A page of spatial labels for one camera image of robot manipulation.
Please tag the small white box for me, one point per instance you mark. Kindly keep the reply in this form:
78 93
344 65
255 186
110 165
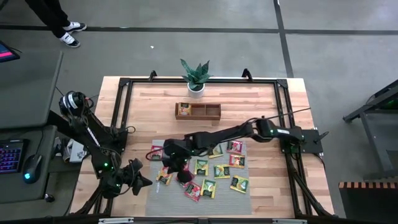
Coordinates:
76 152

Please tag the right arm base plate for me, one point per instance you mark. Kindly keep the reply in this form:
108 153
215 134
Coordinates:
311 141

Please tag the black computer mouse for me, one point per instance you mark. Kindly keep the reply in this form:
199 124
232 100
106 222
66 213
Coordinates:
32 168

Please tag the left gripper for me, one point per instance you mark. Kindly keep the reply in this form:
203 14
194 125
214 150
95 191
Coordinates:
127 179

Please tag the person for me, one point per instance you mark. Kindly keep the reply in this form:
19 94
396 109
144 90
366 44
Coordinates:
53 15

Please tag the silver metal bracket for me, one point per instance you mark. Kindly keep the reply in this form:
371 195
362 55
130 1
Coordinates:
115 220
289 221

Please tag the green snake plant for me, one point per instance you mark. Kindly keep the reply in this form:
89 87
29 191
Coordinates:
196 73

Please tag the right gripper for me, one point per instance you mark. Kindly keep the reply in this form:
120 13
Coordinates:
177 151

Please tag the small white paper strip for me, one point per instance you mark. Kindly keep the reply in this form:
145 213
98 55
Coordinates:
158 187

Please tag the tablet screen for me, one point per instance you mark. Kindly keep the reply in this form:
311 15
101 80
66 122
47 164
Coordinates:
7 53

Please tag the grey desk surface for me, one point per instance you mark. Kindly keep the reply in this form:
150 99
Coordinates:
18 189

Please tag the brown cardboard box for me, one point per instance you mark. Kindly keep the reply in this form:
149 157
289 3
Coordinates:
199 117

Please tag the grey raised desk top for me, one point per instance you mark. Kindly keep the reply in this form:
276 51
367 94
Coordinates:
28 90

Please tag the black backlit keyboard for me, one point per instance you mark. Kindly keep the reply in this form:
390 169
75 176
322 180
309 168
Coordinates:
11 155

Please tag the black metal cart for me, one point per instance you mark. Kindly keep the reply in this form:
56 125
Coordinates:
376 124

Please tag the grey woven placemat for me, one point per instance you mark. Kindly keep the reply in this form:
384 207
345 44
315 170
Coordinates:
168 205

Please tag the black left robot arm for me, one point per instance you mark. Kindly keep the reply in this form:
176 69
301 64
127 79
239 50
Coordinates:
90 133

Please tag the white plant pot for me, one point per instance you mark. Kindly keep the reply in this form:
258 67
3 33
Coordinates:
196 91

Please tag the orange foil tea bag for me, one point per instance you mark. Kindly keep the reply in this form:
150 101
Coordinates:
163 178
237 160
184 109

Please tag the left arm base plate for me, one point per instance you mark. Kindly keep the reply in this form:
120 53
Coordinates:
122 138

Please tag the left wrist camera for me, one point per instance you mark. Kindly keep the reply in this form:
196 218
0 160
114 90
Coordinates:
136 165

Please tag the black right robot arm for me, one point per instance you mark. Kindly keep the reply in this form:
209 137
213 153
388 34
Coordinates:
233 133

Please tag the striped wood black board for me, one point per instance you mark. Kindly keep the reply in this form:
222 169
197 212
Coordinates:
368 202

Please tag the black aluminium table frame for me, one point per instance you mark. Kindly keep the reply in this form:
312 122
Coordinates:
217 80

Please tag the small black knob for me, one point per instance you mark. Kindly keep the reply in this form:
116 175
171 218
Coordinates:
49 197

